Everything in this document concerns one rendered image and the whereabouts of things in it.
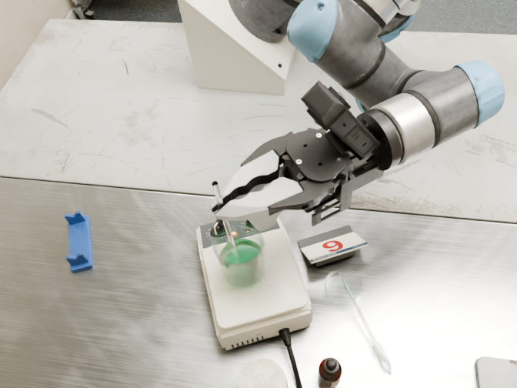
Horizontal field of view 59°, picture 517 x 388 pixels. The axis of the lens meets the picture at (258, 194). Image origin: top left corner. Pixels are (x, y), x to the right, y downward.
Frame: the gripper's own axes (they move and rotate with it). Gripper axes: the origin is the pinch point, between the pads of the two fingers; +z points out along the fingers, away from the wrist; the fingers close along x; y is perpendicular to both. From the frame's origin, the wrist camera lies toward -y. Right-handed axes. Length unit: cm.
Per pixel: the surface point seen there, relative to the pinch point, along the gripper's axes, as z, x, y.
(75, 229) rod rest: 19.8, 24.8, 24.5
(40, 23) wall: 20, 213, 95
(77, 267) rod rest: 21.5, 17.7, 24.5
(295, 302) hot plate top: -4.1, -6.8, 17.4
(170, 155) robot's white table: 0.0, 32.4, 25.9
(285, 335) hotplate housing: -1.5, -8.3, 22.6
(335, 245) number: -15.2, 0.3, 24.1
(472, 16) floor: -185, 118, 120
